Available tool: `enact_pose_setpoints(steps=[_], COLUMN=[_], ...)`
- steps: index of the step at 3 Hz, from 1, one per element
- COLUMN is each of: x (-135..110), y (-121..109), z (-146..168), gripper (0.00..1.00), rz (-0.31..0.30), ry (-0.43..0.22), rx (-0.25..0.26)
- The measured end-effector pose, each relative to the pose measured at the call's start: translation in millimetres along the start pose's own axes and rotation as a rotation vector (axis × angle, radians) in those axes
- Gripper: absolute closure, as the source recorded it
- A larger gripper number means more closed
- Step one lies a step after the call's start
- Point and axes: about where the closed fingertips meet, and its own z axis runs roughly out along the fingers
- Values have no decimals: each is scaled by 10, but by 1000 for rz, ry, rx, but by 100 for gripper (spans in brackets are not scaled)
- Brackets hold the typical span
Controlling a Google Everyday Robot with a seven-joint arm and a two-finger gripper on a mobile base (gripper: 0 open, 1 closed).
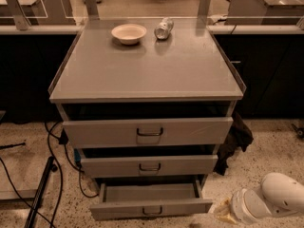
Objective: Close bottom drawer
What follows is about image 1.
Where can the metal post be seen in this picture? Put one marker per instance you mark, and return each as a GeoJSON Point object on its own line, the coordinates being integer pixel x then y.
{"type": "Point", "coordinates": [20, 20]}
{"type": "Point", "coordinates": [203, 10]}
{"type": "Point", "coordinates": [92, 10]}

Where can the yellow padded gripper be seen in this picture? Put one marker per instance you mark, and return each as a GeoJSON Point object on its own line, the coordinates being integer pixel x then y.
{"type": "Point", "coordinates": [239, 205]}

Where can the middle metal post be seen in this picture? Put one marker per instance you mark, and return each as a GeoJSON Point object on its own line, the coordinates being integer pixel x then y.
{"type": "Point", "coordinates": [92, 10]}

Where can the black bar on floor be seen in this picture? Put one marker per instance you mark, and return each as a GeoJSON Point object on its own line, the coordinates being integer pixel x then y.
{"type": "Point", "coordinates": [37, 201]}

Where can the white bowl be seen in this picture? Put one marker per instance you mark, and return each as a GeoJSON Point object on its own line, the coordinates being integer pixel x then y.
{"type": "Point", "coordinates": [129, 34]}

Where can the left metal post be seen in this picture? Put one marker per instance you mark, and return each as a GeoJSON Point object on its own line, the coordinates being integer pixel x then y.
{"type": "Point", "coordinates": [20, 20]}

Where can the grey drawer cabinet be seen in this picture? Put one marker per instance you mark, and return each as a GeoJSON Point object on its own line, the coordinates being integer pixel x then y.
{"type": "Point", "coordinates": [185, 76]}

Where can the grey drawer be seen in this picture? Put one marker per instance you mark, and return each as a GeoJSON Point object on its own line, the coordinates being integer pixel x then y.
{"type": "Point", "coordinates": [131, 201]}
{"type": "Point", "coordinates": [148, 161]}
{"type": "Point", "coordinates": [145, 132]}

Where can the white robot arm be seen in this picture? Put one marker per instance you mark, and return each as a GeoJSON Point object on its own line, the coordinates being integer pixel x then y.
{"type": "Point", "coordinates": [277, 196]}

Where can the right metal post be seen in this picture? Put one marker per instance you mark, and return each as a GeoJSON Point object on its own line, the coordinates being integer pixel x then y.
{"type": "Point", "coordinates": [203, 10]}

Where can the background grey desk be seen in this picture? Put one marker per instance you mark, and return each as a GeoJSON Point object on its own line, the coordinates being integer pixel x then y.
{"type": "Point", "coordinates": [264, 12]}
{"type": "Point", "coordinates": [40, 12]}

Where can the background grey desk left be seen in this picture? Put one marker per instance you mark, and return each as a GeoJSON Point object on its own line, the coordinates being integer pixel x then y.
{"type": "Point", "coordinates": [40, 12]}

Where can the background grey desk right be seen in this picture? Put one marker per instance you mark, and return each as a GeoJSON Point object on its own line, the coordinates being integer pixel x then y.
{"type": "Point", "coordinates": [264, 12]}

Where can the silver can lying down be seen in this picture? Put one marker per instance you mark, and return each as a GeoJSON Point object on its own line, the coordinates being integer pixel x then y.
{"type": "Point", "coordinates": [163, 29]}

